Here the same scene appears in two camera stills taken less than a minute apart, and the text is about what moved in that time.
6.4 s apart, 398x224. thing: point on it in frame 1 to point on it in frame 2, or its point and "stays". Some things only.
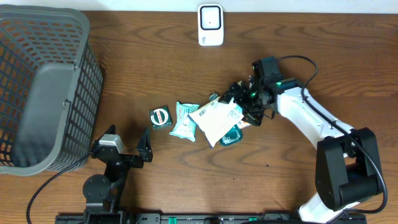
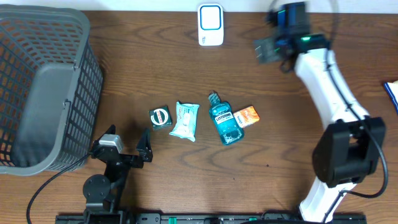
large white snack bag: (216, 117) to (392, 88)
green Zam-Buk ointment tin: (160, 118) stays
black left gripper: (143, 148) stays
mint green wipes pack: (185, 127) stays
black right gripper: (253, 118) to (268, 54)
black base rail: (123, 217) stays
